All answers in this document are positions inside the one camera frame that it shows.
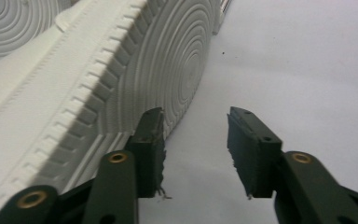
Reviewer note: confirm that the white sneaker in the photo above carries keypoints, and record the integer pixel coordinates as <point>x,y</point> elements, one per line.
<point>6,31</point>
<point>155,62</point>

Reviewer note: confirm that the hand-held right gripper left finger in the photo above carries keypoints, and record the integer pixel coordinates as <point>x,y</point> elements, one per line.
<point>149,155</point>

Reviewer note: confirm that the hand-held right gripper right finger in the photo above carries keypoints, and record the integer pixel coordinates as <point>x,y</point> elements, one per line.
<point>251,155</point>

